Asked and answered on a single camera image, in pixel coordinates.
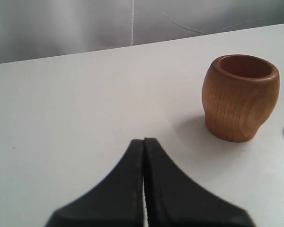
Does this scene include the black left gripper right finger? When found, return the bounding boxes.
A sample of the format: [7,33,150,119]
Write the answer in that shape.
[143,138,252,227]

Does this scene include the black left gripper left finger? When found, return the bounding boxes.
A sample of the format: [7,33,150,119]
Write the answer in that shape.
[46,140,144,227]

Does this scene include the wooden mortar cup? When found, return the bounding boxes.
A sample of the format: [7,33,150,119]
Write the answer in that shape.
[202,54,280,142]

